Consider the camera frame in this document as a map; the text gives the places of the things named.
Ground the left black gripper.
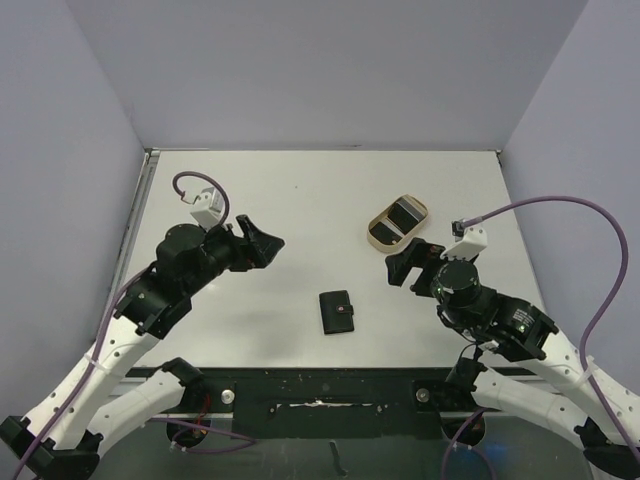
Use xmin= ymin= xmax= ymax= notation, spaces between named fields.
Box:
xmin=184 ymin=214 xmax=282 ymax=295

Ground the black leather card holder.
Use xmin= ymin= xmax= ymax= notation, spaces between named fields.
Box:
xmin=319 ymin=290 xmax=355 ymax=335

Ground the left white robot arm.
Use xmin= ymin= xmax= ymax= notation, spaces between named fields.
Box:
xmin=1 ymin=215 xmax=285 ymax=479

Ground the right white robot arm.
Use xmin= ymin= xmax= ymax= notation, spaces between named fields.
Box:
xmin=385 ymin=238 xmax=639 ymax=479

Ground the loose black card in tray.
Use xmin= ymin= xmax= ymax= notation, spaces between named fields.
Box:
xmin=369 ymin=222 xmax=400 ymax=245

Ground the stack of black cards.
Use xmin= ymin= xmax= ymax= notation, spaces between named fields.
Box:
xmin=387 ymin=198 xmax=426 ymax=233

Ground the beige wooden tray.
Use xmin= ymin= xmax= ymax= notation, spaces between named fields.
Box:
xmin=367 ymin=194 xmax=429 ymax=254

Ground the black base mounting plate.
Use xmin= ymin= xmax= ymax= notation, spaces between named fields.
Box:
xmin=124 ymin=357 xmax=546 ymax=441

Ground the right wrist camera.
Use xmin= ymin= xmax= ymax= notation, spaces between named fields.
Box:
xmin=440 ymin=220 xmax=488 ymax=261

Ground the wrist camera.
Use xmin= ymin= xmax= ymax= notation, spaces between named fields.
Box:
xmin=190 ymin=187 xmax=226 ymax=230
xmin=440 ymin=220 xmax=488 ymax=261

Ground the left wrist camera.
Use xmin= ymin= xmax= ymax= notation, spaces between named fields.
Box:
xmin=190 ymin=187 xmax=226 ymax=230

